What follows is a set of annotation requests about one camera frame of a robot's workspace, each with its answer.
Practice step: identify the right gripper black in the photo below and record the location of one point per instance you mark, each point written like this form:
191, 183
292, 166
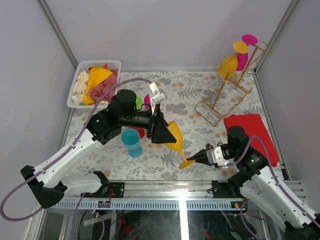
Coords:
201, 156

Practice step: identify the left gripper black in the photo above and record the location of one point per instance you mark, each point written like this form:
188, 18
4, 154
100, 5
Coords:
158, 130

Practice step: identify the yellow wine glass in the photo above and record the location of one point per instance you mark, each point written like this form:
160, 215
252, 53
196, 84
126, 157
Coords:
230, 64
178, 146

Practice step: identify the red plastic wine glass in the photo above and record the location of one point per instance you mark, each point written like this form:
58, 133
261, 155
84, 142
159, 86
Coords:
140, 131

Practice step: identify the teal plastic wine glass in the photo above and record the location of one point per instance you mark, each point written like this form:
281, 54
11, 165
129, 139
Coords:
131, 140

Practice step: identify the magenta plastic wine glass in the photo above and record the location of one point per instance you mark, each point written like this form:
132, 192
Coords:
147, 100

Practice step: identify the green plastic wine glass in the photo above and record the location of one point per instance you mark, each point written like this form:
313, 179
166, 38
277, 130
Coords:
138, 102

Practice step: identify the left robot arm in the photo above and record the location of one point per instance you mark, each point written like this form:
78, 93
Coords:
48, 181

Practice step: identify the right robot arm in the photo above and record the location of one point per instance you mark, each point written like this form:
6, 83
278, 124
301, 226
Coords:
257, 181

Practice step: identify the red folded cloth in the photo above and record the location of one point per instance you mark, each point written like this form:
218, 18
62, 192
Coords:
253, 126

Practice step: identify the pink cloth in basket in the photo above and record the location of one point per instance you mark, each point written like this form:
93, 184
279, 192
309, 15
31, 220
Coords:
97, 92

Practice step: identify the yellow cloth in basket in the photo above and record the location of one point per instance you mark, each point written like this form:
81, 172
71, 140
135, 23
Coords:
96, 76

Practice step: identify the cream floral cloth in basket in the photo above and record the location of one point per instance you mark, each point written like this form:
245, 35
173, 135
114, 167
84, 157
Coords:
80, 88

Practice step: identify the white plastic basket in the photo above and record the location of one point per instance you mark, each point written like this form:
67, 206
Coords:
87, 65

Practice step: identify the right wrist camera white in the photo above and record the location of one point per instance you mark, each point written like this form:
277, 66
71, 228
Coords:
222, 161

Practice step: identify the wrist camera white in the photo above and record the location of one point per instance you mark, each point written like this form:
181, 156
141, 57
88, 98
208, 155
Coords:
156, 96
222, 161

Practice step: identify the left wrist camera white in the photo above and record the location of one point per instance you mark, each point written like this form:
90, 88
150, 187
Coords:
156, 96

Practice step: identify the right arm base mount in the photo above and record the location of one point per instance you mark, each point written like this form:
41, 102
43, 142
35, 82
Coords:
225, 187

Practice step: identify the aluminium front rail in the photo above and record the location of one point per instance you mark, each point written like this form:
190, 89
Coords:
167, 190

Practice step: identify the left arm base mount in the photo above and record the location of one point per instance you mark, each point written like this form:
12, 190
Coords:
110, 188

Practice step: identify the gold wire glass rack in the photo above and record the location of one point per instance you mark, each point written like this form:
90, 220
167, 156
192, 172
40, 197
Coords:
232, 90

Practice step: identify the slotted grey cable duct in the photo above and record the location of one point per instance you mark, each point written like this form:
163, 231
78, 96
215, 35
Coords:
176, 204

